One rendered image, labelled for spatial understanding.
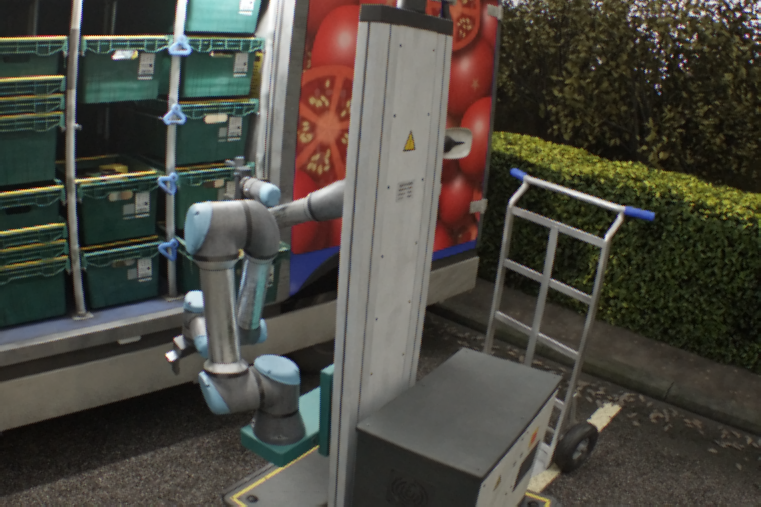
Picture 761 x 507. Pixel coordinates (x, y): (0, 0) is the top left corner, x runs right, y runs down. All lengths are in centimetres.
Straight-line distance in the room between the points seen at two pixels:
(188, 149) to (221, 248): 110
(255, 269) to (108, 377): 108
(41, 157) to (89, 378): 87
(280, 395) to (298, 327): 131
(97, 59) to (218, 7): 57
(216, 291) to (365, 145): 48
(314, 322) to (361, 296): 147
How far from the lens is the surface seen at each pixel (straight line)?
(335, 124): 262
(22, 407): 233
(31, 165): 218
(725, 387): 370
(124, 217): 234
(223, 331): 142
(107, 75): 222
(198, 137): 243
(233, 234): 137
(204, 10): 240
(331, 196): 185
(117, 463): 259
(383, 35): 129
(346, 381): 150
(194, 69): 239
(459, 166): 335
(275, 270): 245
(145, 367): 242
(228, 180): 253
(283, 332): 275
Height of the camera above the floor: 165
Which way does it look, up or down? 14 degrees down
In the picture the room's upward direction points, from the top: 5 degrees clockwise
